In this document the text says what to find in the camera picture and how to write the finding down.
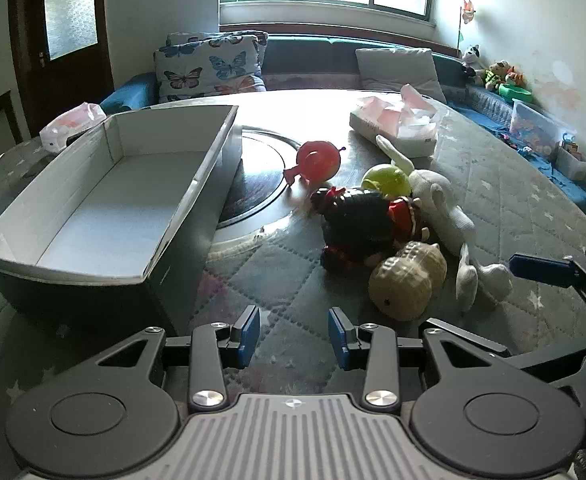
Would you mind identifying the tan peanut toy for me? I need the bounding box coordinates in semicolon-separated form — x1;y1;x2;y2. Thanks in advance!
368;242;448;322

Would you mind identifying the black-haired doll figure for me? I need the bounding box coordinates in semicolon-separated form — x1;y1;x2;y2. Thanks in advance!
310;186;430;273

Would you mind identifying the flower toy on stick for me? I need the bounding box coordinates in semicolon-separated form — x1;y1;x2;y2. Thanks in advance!
457;0;476;49

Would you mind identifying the butterfly print pillow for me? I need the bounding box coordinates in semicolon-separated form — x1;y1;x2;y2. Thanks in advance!
153;30;268;103

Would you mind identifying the clear plastic storage bin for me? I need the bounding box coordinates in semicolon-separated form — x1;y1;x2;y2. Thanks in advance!
510;99;576;162

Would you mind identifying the round induction cooktop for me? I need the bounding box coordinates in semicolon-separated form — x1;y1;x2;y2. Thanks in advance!
209;127;300;256

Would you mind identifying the pink tissue pack far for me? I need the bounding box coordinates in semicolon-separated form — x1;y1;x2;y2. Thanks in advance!
39;102;106;154

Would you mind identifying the panda plush toy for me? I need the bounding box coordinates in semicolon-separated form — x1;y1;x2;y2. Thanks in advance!
461;44;486;86

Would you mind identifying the blue sofa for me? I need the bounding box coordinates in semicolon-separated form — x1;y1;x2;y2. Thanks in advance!
101;35;586;214

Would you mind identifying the white plush rabbit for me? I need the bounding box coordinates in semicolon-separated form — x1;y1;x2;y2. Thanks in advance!
375;134;513;312

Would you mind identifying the green alien toy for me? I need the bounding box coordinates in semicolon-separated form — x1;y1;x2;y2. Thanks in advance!
360;164;412;198

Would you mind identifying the grey cushion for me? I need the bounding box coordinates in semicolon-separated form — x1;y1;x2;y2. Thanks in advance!
356;47;447;103

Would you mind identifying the red rubber toy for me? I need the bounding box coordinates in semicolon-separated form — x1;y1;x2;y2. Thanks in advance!
283;141;344;185

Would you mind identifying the green bowl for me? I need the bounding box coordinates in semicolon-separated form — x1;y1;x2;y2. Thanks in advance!
498;84;532;104

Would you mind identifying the small white container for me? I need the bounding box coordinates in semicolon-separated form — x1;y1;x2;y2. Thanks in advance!
555;143;586;181

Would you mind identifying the dark wooden door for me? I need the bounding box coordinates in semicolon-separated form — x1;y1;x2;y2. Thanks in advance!
8;0;114;136

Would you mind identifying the small stuffed toys pile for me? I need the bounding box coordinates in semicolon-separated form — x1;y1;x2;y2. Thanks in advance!
484;60;525;92

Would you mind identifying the grey cardboard box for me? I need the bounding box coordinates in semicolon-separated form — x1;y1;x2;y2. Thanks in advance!
0;104;242;334

